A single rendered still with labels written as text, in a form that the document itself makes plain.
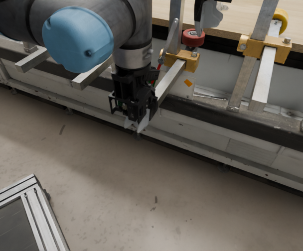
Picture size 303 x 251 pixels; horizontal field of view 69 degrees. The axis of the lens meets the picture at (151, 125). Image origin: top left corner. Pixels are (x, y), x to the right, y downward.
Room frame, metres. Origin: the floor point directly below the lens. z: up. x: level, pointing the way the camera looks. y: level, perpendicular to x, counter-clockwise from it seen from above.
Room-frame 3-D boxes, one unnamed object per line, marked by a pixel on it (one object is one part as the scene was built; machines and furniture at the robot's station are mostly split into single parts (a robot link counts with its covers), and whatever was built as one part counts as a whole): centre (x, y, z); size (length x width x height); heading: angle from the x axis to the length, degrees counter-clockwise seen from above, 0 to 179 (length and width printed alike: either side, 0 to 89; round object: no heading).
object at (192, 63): (0.72, -0.10, 0.85); 0.13 x 0.06 x 0.05; 65
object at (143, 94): (0.38, 0.04, 0.97); 0.09 x 0.08 x 0.12; 155
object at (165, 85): (0.61, -0.07, 0.84); 0.43 x 0.03 x 0.04; 155
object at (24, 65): (0.87, 0.36, 0.83); 0.43 x 0.03 x 0.04; 155
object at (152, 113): (0.40, 0.01, 0.91); 0.05 x 0.02 x 0.09; 65
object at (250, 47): (0.61, -0.32, 0.95); 0.13 x 0.06 x 0.05; 65
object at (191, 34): (0.79, -0.15, 0.85); 0.08 x 0.08 x 0.11
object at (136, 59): (0.39, 0.03, 1.05); 0.08 x 0.08 x 0.05
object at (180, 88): (0.72, -0.04, 0.75); 0.26 x 0.01 x 0.10; 65
